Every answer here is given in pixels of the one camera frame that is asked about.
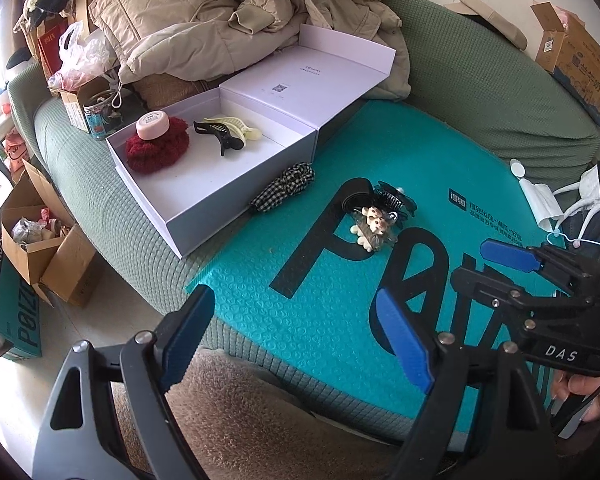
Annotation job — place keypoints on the teal bubble mailer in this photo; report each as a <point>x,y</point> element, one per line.
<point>430,160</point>

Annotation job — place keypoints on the white round lid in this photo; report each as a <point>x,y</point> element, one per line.
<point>517,167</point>

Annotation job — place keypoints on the black wide hair band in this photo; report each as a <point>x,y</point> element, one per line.
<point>355,192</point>

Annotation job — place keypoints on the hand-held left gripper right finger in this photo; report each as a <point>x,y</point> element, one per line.
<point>405,346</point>

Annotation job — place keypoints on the red gift box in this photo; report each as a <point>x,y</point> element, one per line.
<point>52,50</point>

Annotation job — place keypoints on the black white checked scrunchie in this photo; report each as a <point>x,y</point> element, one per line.
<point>285,185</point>

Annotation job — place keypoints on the beige cardboard strip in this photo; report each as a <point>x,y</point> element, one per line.
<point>490,17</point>

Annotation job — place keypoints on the beige puffer jacket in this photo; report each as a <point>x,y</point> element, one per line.
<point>155,25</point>

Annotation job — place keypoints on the white cardboard gift box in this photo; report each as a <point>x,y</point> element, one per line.
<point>205,180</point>

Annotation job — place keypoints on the open cardboard box with clutter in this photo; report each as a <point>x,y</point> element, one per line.
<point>70,270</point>

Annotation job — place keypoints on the pink round compact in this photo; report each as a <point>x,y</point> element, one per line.
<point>152,125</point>

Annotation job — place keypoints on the green sofa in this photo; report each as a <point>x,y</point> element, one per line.
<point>480,85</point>

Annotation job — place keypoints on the red fluffy scrunchie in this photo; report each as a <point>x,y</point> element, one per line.
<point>155,155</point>

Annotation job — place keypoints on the teal and black printed box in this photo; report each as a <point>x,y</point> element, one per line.
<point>22,320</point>

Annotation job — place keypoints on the white plastic bag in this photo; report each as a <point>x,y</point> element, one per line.
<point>80,55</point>

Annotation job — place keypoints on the small teal tin can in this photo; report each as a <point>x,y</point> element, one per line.
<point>97,122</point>

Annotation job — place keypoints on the printed brown cardboard box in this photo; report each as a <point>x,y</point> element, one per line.
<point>575,55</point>

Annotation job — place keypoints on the clear bear hair claw clip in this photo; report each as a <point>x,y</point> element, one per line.
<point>372,222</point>

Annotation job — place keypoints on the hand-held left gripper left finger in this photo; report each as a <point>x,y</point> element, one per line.
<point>187,331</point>

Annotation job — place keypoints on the black hair claw clip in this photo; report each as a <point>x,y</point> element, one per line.
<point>225,146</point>

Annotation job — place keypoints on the cream hair claw clip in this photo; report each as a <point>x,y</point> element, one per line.
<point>250,134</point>

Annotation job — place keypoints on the white cloth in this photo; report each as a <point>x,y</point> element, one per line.
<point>590,185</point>

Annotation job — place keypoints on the white face mask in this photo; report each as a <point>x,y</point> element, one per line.
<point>542,202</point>

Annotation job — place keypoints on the brown cushion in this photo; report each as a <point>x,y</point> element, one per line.
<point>170,87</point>

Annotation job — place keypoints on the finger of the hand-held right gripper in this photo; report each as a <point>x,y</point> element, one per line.
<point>510,255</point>
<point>485,287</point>

